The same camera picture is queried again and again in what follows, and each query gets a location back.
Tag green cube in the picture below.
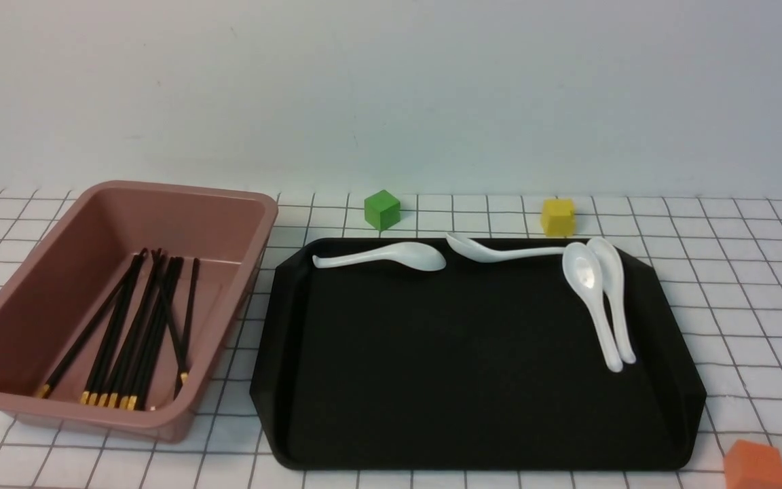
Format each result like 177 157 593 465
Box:
364 189 401 232

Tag black plastic tray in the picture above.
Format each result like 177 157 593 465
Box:
249 238 707 471

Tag white spoon upper stacked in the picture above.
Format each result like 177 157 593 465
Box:
561 242 624 374

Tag yellow cube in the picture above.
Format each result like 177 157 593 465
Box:
540 198 576 238

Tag white spoon lower stacked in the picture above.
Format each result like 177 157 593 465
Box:
586 236 637 365

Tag black chopstick bundle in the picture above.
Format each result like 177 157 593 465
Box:
107 257 174 408
96 249 162 408
118 257 184 411
80 248 148 405

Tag black chopstick leftmost in bin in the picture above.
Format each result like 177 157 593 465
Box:
174 257 200 397

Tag black chopstick diagonal in bin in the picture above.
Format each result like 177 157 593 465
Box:
34 248 148 399

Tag orange cube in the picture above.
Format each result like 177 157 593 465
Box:
724 439 782 488

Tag white spoon stacked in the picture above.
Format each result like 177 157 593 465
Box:
561 242 624 374
586 236 637 365

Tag white spoon lying sideways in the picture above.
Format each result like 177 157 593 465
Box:
445 232 565 264

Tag black chopstick in bin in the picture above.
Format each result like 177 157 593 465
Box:
174 257 200 397
158 283 187 393

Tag white grid tablecloth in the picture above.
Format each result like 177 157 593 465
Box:
0 191 782 488

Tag white spoon far left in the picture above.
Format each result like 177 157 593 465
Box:
312 242 447 272

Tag black chopstick rightmost in bin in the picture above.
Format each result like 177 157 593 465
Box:
158 283 187 393

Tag pink plastic bin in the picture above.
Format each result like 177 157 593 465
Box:
0 181 278 443

